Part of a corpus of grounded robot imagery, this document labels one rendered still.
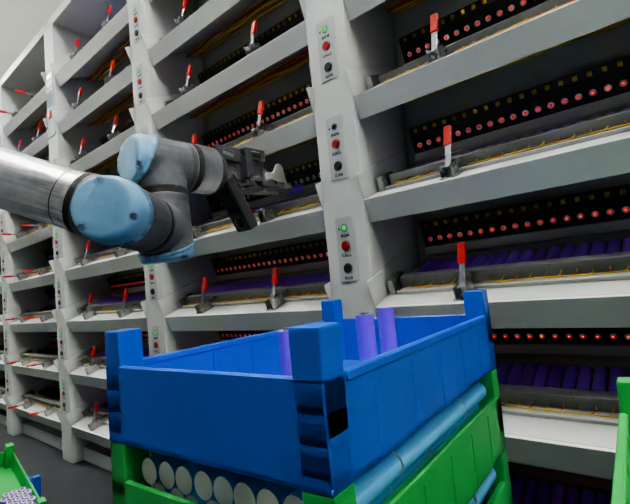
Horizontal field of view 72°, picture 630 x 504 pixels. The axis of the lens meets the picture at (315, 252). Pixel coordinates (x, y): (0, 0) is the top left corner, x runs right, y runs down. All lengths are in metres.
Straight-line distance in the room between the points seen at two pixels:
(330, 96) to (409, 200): 0.27
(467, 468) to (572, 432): 0.36
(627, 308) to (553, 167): 0.21
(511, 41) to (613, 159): 0.23
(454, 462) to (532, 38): 0.59
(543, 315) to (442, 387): 0.37
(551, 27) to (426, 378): 0.56
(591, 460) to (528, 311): 0.20
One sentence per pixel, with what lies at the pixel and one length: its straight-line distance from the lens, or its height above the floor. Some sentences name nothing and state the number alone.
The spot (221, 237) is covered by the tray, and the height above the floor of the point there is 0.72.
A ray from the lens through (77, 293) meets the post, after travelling 1.96.
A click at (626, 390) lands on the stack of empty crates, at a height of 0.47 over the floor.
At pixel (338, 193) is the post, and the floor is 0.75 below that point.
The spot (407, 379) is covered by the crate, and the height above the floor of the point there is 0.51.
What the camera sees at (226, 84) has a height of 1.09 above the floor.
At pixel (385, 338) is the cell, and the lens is 0.49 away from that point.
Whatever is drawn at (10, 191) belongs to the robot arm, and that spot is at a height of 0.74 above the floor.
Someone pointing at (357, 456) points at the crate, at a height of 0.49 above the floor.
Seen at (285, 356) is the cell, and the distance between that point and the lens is 0.34.
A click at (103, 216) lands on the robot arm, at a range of 0.62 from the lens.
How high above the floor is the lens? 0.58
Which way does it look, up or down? 4 degrees up
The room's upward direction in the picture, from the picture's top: 5 degrees counter-clockwise
